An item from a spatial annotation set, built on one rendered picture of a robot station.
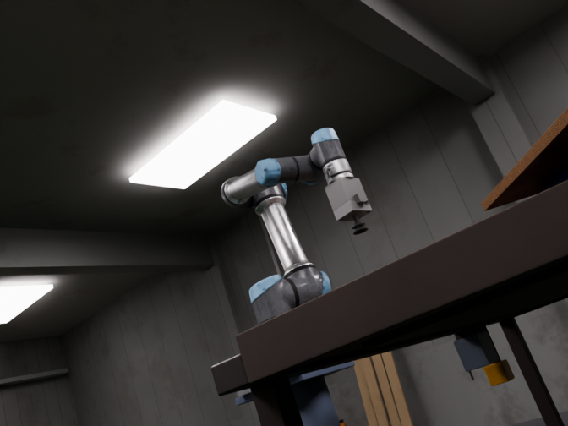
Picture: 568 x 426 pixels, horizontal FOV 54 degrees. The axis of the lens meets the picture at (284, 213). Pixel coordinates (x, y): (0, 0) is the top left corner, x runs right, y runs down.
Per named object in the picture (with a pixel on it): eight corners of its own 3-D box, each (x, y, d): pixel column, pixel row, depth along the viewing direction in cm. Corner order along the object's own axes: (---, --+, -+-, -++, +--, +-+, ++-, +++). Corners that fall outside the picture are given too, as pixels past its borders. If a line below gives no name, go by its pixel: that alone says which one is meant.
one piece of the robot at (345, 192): (341, 159, 151) (362, 213, 146) (362, 161, 157) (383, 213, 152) (317, 177, 157) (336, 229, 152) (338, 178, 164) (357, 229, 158)
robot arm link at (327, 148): (326, 140, 168) (339, 123, 161) (339, 172, 164) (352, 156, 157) (303, 142, 165) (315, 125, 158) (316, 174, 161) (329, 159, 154)
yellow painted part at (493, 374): (490, 386, 228) (466, 330, 236) (497, 383, 235) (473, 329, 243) (509, 381, 224) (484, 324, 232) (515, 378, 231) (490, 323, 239)
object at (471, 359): (466, 382, 214) (446, 336, 220) (477, 377, 225) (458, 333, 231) (494, 374, 208) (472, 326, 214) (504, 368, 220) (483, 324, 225)
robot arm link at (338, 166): (352, 159, 159) (333, 157, 153) (358, 173, 158) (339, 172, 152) (335, 172, 164) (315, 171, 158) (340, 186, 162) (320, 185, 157)
